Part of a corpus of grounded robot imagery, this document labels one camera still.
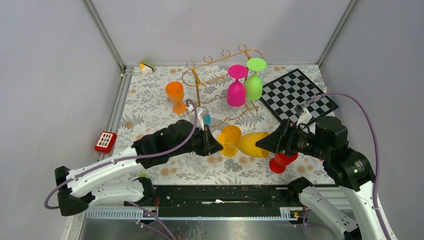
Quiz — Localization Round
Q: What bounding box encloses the red white small block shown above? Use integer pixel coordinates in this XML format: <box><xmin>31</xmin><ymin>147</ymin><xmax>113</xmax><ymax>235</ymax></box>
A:
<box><xmin>94</xmin><ymin>131</ymin><xmax>117</xmax><ymax>154</ymax></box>

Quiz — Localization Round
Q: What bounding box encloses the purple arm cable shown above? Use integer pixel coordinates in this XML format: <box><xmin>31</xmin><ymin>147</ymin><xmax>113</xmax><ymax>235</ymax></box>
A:
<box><xmin>303</xmin><ymin>91</ymin><xmax>393</xmax><ymax>240</ymax></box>
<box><xmin>44</xmin><ymin>98</ymin><xmax>200</xmax><ymax>240</ymax></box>

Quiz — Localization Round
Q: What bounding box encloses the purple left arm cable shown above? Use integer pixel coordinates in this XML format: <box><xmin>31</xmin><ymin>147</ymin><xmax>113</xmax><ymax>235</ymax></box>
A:
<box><xmin>44</xmin><ymin>98</ymin><xmax>200</xmax><ymax>240</ymax></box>

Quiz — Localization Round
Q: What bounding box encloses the orange plastic wine glass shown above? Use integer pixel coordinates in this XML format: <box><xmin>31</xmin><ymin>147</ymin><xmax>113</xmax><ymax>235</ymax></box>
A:
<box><xmin>165</xmin><ymin>81</ymin><xmax>186</xmax><ymax>114</ymax></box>

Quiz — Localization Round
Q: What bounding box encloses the magenta plastic wine glass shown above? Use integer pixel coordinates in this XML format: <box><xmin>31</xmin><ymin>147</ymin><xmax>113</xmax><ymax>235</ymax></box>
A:
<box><xmin>226</xmin><ymin>64</ymin><xmax>249</xmax><ymax>107</ymax></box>

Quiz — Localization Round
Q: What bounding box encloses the blue plastic wine glass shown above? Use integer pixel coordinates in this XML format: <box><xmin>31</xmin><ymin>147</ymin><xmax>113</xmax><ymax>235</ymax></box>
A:
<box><xmin>203</xmin><ymin>113</ymin><xmax>211</xmax><ymax>125</ymax></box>

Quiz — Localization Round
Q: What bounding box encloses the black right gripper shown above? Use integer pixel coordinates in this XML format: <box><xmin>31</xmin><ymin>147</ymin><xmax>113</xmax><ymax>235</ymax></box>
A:
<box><xmin>254</xmin><ymin>116</ymin><xmax>330</xmax><ymax>158</ymax></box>

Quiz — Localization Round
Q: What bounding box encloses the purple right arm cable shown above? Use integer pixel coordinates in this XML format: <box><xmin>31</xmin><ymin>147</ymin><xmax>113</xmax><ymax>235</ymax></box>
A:
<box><xmin>303</xmin><ymin>91</ymin><xmax>393</xmax><ymax>240</ymax></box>

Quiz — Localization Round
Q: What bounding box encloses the orange white green toy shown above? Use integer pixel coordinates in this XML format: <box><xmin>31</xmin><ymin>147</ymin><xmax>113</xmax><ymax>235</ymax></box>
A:
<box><xmin>139</xmin><ymin>61</ymin><xmax>156</xmax><ymax>75</ymax></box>

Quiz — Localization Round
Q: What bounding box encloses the green plastic wine glass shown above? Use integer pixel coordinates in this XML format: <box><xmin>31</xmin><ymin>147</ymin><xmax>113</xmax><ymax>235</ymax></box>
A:
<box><xmin>244</xmin><ymin>57</ymin><xmax>267</xmax><ymax>101</ymax></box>

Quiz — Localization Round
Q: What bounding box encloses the gold wire wine glass rack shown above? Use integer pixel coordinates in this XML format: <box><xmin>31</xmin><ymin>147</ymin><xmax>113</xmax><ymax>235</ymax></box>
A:
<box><xmin>181</xmin><ymin>45</ymin><xmax>265</xmax><ymax>128</ymax></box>

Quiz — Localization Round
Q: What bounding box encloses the red plastic wine glass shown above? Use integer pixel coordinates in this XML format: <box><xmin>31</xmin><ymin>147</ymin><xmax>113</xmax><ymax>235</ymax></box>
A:
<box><xmin>268</xmin><ymin>152</ymin><xmax>299</xmax><ymax>174</ymax></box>

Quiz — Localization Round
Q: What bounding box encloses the yellow plastic wine glass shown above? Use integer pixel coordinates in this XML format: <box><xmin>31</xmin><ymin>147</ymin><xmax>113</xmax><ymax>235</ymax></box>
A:
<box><xmin>217</xmin><ymin>132</ymin><xmax>270</xmax><ymax>159</ymax></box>
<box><xmin>221</xmin><ymin>125</ymin><xmax>242</xmax><ymax>157</ymax></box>

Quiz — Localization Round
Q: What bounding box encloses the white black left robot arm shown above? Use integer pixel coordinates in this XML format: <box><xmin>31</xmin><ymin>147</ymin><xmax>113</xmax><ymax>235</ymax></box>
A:
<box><xmin>54</xmin><ymin>120</ymin><xmax>224</xmax><ymax>217</ymax></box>

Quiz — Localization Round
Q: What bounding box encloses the floral patterned table mat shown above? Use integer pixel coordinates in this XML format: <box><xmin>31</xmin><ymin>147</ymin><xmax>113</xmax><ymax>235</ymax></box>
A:
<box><xmin>113</xmin><ymin>66</ymin><xmax>333</xmax><ymax>185</ymax></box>

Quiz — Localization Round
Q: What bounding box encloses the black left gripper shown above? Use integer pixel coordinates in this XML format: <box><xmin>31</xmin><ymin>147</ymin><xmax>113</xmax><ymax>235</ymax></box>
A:
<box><xmin>170</xmin><ymin>124</ymin><xmax>224</xmax><ymax>157</ymax></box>

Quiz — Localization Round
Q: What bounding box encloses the black white checkerboard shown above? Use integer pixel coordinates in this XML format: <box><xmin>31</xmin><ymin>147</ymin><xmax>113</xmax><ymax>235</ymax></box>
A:
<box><xmin>259</xmin><ymin>68</ymin><xmax>324</xmax><ymax>122</ymax></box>

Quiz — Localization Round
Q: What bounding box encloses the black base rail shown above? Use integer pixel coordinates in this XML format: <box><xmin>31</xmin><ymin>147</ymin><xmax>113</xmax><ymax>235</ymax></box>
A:
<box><xmin>134</xmin><ymin>185</ymin><xmax>304</xmax><ymax>218</ymax></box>

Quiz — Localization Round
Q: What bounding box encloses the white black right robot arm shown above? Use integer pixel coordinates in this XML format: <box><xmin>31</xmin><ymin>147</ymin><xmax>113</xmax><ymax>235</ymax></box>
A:
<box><xmin>255</xmin><ymin>116</ymin><xmax>397</xmax><ymax>240</ymax></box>

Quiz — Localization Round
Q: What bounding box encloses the yellow plastic wine glass front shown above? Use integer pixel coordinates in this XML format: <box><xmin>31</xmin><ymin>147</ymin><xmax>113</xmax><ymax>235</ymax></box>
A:
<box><xmin>221</xmin><ymin>125</ymin><xmax>242</xmax><ymax>157</ymax></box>

